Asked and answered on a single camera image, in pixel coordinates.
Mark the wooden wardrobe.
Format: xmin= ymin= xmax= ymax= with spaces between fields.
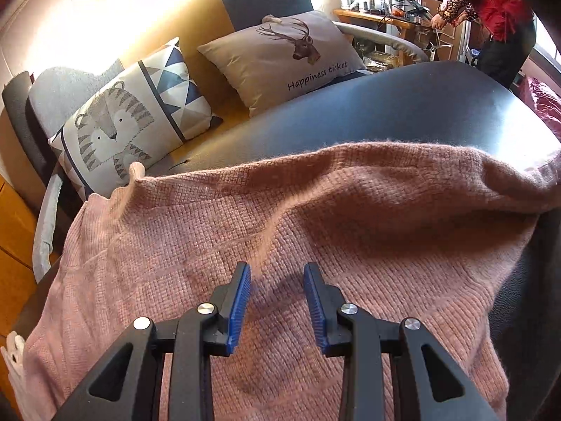
xmin=0 ymin=175 xmax=62 ymax=338

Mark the maroon bedspread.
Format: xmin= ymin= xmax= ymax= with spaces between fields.
xmin=528 ymin=76 xmax=561 ymax=136

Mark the cluttered wooden side table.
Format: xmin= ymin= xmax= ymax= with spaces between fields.
xmin=342 ymin=0 xmax=432 ymax=20

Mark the pink knitted sweater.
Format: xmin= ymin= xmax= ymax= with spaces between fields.
xmin=22 ymin=138 xmax=561 ymax=421

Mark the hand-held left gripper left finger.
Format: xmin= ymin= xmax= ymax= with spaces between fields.
xmin=55 ymin=262 xmax=252 ymax=421

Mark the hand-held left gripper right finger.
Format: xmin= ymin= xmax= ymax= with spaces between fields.
xmin=304 ymin=262 xmax=500 ymax=421

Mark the grey deer print cushion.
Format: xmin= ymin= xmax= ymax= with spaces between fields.
xmin=197 ymin=9 xmax=366 ymax=118

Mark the white folded knitted sweater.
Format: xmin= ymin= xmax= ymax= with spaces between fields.
xmin=0 ymin=333 xmax=28 ymax=404

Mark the tiger print cushion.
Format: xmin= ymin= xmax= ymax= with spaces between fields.
xmin=48 ymin=37 xmax=223 ymax=198

